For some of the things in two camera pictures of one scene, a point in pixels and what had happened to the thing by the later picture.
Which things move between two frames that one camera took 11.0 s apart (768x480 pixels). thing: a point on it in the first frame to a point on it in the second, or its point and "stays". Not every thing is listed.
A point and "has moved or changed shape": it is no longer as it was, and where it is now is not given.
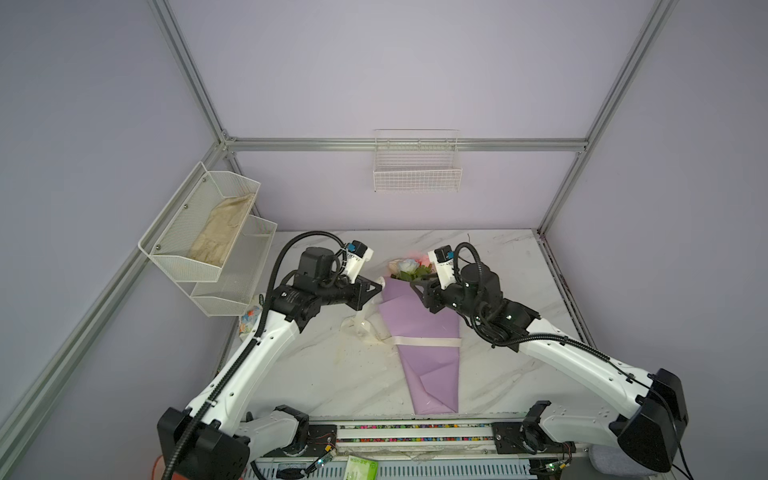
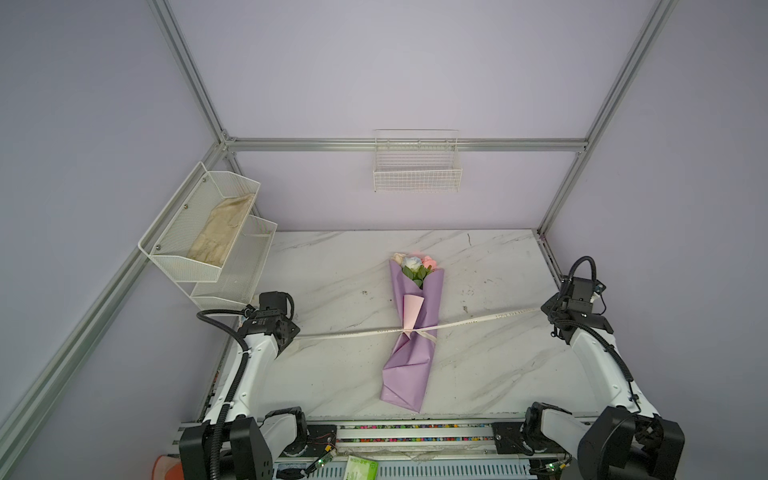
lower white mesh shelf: (231, 293) stays
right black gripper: (431, 292) to (554, 303)
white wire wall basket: (417, 160) stays
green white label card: (360, 469) stays
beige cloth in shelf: (217, 235) stays
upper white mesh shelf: (193, 235) stays
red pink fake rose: (424, 260) stays
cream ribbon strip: (425, 341) to (418, 330)
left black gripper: (363, 295) to (291, 329)
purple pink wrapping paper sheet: (432, 372) has moved or changed shape
